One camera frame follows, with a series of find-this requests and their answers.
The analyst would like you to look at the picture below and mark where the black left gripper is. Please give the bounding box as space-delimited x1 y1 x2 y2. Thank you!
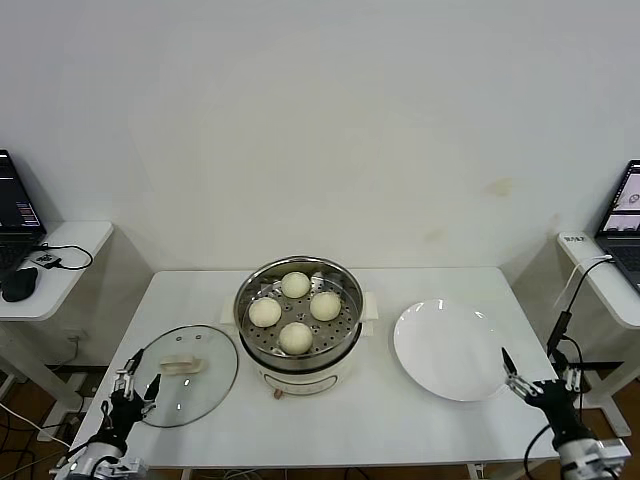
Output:
107 348 162 446

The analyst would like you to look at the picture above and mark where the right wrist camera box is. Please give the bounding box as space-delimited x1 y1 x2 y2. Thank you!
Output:
597 439 632 474

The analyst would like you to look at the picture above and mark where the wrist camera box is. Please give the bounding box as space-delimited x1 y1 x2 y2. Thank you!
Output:
97 457 150 480
597 439 632 474

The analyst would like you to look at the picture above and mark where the white side desk with mouse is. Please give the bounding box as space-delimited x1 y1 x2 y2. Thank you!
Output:
0 219 115 441

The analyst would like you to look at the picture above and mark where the stainless steel steamer basket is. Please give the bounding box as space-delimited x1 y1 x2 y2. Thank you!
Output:
234 256 365 362

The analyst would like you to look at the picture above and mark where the black computer mouse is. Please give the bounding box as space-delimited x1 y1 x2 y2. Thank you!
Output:
1 266 40 302

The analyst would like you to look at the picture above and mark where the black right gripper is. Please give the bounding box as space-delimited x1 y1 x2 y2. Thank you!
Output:
501 347 591 446

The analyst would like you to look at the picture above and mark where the glass lid with cream handle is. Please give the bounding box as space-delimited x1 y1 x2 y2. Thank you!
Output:
124 324 240 429

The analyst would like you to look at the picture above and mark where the white steamed baozi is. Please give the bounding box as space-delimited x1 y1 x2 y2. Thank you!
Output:
248 298 282 329
280 271 311 300
310 292 343 322
279 322 314 354

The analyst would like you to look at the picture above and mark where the white round plate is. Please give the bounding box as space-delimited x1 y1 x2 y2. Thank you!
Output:
393 298 514 403

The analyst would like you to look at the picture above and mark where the grey laptop with light screen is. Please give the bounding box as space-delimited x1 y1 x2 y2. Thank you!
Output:
594 160 640 294

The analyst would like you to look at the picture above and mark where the white laptop cable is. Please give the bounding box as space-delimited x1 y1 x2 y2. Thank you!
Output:
554 254 615 314

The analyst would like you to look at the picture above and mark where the floor power strip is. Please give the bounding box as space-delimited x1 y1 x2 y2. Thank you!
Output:
59 382 101 436

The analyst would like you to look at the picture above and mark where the cream white electric cooker base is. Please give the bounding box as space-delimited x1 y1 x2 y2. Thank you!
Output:
220 291 382 402

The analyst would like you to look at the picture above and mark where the black laptop with dark screen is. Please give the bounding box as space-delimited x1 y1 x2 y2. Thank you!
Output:
0 148 48 274

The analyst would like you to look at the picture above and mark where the black cable on side desk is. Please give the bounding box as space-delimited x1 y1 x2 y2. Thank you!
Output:
36 241 95 271

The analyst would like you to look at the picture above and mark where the black cable with adapter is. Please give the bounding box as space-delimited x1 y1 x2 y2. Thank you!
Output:
547 257 615 411

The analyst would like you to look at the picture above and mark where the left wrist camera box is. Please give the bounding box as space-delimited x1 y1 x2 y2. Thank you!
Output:
97 457 150 480

